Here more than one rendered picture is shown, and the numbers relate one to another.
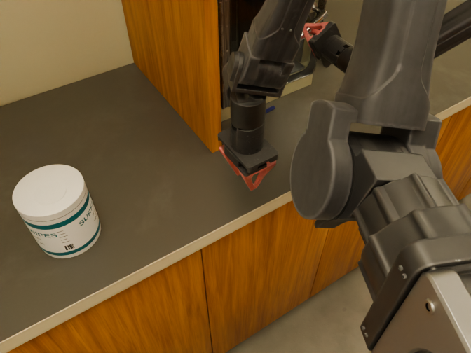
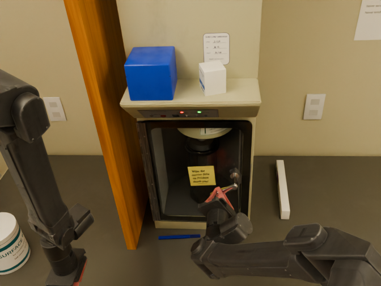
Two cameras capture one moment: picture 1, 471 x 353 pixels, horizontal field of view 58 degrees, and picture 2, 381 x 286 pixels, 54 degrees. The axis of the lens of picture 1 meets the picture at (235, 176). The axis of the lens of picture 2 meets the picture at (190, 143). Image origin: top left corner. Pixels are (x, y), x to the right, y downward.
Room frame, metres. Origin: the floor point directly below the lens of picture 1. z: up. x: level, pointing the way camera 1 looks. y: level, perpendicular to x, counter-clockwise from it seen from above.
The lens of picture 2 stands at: (0.33, -0.61, 1.94)
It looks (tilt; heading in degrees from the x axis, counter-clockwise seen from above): 37 degrees down; 40
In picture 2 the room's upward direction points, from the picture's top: 4 degrees counter-clockwise
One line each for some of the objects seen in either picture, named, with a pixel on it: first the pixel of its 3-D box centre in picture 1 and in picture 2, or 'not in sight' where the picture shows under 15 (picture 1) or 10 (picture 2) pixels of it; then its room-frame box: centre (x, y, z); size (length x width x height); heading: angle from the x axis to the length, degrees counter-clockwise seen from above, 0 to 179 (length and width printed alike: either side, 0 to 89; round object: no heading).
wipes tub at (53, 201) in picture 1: (59, 211); (1, 243); (0.52, 0.35, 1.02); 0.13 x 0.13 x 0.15
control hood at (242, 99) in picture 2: not in sight; (191, 108); (0.93, -0.12, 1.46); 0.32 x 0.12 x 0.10; 123
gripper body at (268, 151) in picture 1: (247, 135); (63, 260); (0.54, -0.02, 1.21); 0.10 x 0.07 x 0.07; 33
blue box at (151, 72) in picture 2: not in sight; (152, 73); (0.88, -0.05, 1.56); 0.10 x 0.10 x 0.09; 33
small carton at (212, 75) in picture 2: not in sight; (212, 78); (0.95, -0.17, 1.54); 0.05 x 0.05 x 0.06; 50
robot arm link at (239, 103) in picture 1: (247, 104); (58, 242); (0.54, -0.02, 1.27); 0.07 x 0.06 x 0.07; 9
